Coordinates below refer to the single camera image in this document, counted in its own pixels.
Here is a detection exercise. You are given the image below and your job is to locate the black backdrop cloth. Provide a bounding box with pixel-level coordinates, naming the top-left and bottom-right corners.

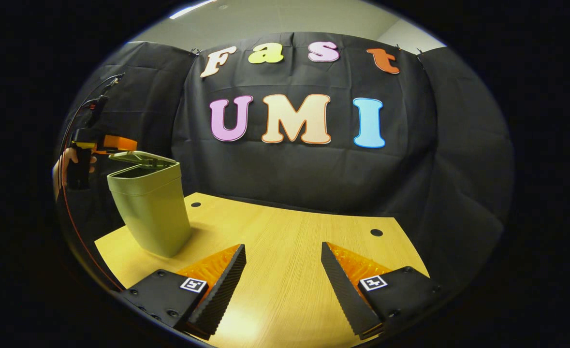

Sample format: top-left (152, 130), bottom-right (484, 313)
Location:
top-left (55, 31), bottom-right (515, 300)

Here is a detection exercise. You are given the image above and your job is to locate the ceiling light panel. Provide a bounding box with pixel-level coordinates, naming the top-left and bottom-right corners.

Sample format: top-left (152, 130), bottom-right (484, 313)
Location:
top-left (169, 0), bottom-right (218, 20)

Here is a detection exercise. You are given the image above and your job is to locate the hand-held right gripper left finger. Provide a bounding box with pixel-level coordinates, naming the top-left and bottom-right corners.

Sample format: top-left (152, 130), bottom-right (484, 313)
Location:
top-left (116, 243), bottom-right (247, 340)

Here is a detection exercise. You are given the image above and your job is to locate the light green desktop garbage bin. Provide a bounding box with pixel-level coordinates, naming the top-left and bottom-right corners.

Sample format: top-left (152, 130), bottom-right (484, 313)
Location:
top-left (107, 151), bottom-right (192, 258)

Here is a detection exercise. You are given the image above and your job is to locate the wooden desktop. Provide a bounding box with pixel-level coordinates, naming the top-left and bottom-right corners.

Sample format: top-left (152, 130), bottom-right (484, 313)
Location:
top-left (94, 192), bottom-right (430, 348)

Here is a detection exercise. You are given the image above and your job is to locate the thin red cable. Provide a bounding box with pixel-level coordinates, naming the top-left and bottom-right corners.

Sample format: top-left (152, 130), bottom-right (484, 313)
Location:
top-left (57, 97), bottom-right (123, 292)

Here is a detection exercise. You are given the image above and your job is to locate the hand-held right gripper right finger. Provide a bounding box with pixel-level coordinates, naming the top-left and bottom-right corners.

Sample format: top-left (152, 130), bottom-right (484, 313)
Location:
top-left (321, 241), bottom-right (442, 340)

